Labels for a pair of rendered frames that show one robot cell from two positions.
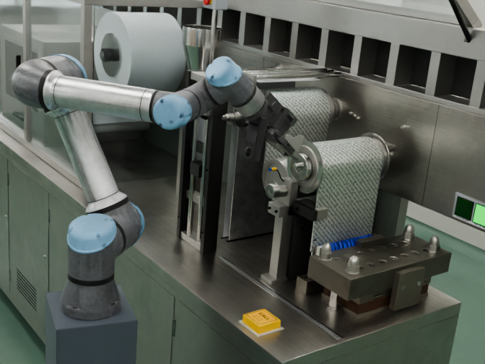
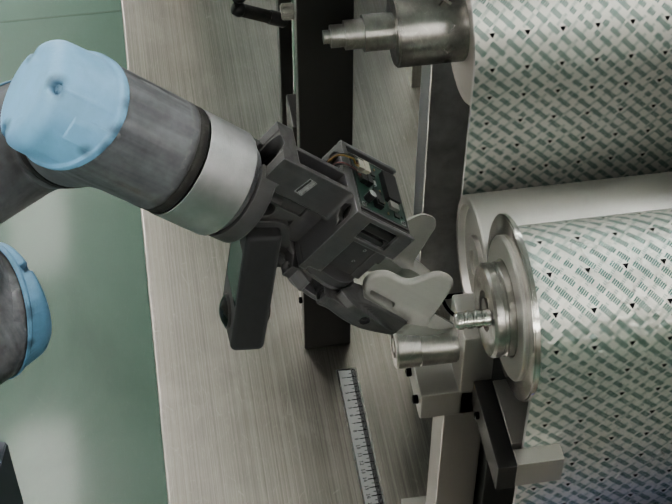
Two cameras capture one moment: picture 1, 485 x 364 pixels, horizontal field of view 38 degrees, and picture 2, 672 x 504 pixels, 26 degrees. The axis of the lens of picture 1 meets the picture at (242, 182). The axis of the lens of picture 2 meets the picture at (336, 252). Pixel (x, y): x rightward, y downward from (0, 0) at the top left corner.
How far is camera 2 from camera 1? 126 cm
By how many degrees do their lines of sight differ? 37
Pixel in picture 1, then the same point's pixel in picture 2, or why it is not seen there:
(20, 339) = not seen: hidden behind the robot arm
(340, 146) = (652, 274)
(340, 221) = (631, 470)
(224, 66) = (32, 109)
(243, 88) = (130, 176)
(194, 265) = (251, 396)
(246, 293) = not seen: outside the picture
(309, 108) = (655, 32)
